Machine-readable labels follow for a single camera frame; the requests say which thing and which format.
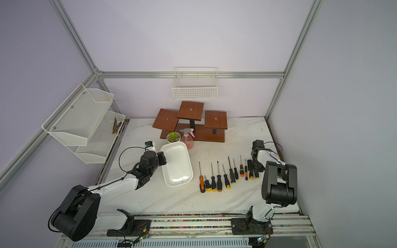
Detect slim orange black screwdriver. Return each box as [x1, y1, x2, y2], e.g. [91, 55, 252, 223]
[239, 156, 245, 177]

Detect white storage box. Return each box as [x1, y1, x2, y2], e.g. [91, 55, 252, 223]
[160, 142, 193, 187]

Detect small black screwdriver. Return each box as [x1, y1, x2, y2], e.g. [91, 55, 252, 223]
[211, 164, 217, 192]

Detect black yellow stubby screwdriver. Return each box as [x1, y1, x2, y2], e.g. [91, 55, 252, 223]
[204, 176, 212, 192]

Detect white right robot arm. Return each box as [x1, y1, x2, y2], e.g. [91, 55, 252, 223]
[246, 139, 297, 234]

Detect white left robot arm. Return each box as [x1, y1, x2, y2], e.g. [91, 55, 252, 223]
[48, 150, 166, 241]

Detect potted green succulent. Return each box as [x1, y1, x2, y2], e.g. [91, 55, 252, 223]
[166, 132, 181, 143]

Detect pink spray bottle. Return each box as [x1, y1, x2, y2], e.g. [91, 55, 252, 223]
[180, 128, 195, 150]

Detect brown twigs on shelf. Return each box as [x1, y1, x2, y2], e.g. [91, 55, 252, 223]
[112, 117, 123, 134]

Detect brown wooden tiered stand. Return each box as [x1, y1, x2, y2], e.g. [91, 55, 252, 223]
[153, 101, 228, 143]

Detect white mesh lower shelf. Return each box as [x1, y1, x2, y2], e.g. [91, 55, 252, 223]
[74, 111, 125, 164]

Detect white mesh shelf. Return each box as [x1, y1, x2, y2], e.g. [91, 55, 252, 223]
[74, 111, 125, 164]
[41, 84, 114, 146]

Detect white mesh upper shelf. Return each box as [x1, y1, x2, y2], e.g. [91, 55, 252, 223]
[41, 84, 114, 146]

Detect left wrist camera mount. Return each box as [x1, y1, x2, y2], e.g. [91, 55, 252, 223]
[145, 141, 156, 152]

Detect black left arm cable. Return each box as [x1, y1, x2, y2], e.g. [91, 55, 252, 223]
[48, 146, 153, 233]

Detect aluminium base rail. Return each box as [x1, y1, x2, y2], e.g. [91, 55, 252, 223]
[66, 213, 317, 248]

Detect white wire wall basket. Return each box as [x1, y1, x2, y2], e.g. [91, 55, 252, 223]
[172, 67, 219, 101]

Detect aluminium frame post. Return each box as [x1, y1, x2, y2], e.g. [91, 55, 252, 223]
[265, 0, 323, 122]

